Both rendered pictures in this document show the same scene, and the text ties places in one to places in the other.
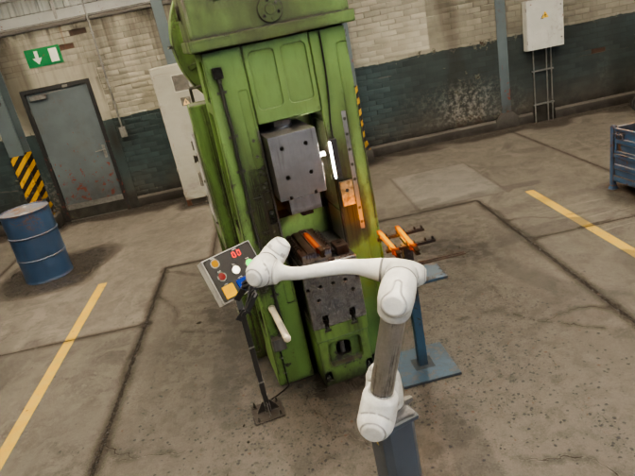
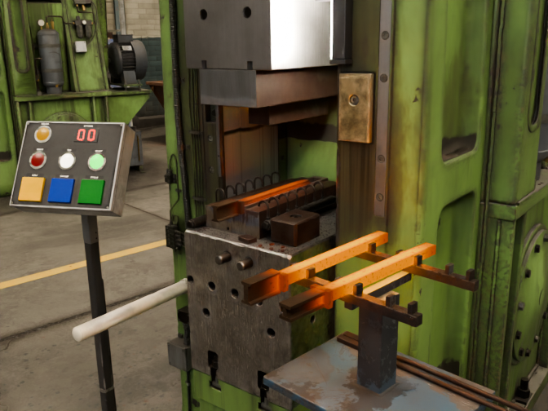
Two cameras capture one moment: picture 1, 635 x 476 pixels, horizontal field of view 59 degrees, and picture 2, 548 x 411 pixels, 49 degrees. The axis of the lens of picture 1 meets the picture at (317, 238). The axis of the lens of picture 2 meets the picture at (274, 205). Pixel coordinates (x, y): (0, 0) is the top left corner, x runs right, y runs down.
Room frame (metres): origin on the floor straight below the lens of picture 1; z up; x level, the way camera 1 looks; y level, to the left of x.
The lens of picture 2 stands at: (2.39, -1.29, 1.44)
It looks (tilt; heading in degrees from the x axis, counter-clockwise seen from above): 16 degrees down; 50
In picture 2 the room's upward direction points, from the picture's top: 1 degrees counter-clockwise
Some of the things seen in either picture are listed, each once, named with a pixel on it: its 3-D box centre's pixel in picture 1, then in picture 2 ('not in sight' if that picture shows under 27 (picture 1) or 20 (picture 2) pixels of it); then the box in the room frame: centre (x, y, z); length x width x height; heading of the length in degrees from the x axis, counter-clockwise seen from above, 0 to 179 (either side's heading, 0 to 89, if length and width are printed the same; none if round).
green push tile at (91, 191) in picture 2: not in sight; (91, 192); (3.09, 0.40, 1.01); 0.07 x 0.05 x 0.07; 128
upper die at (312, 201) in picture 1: (297, 195); (275, 82); (3.53, 0.07, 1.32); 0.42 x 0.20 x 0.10; 13
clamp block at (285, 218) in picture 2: (339, 246); (295, 227); (3.43, -0.13, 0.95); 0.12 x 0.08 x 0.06; 13
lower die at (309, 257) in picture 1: (307, 246); (276, 201); (3.53, 0.07, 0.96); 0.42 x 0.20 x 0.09; 13
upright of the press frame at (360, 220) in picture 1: (348, 198); (416, 144); (3.76, -0.26, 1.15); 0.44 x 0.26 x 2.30; 13
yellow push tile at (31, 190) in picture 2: (230, 291); (32, 189); (2.96, 0.56, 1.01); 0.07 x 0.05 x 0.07; 128
